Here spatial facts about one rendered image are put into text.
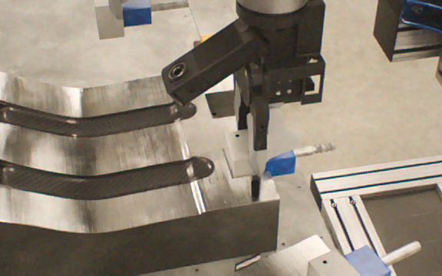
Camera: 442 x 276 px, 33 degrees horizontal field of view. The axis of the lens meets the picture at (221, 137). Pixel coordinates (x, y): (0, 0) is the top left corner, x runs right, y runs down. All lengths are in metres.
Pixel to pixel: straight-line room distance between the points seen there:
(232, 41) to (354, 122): 1.59
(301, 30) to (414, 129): 1.60
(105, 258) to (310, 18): 0.35
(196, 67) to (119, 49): 0.47
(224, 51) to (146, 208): 0.20
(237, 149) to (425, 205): 1.02
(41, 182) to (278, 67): 0.30
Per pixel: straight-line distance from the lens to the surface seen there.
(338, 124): 2.33
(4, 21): 1.34
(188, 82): 0.77
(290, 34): 0.78
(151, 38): 1.25
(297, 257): 0.84
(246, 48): 0.76
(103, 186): 0.89
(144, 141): 0.93
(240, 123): 0.89
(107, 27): 1.06
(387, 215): 1.79
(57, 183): 0.88
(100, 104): 0.99
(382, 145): 2.28
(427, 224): 1.79
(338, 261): 0.81
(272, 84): 0.80
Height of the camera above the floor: 1.50
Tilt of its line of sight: 42 degrees down
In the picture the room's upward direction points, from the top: straight up
